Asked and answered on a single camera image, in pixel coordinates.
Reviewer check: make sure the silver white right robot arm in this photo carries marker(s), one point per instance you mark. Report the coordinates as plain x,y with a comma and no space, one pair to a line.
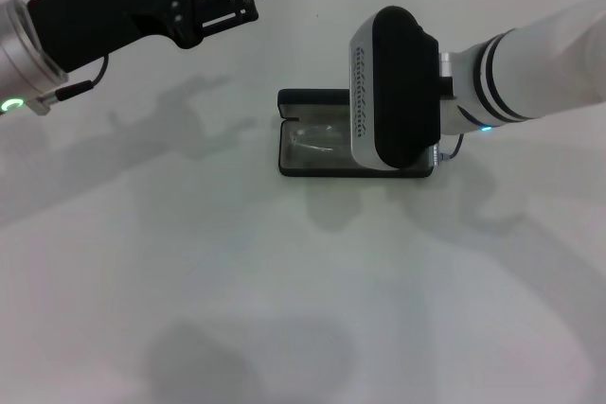
535,63

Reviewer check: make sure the black glasses case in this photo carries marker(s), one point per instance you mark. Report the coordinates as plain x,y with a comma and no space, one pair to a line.
312,165

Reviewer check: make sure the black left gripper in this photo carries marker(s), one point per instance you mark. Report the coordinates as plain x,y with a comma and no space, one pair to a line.
104,11

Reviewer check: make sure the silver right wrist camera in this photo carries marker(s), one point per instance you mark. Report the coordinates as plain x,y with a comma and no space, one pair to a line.
402,92

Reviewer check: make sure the clear transparent glasses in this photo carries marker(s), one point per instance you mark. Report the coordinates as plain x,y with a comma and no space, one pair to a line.
315,136

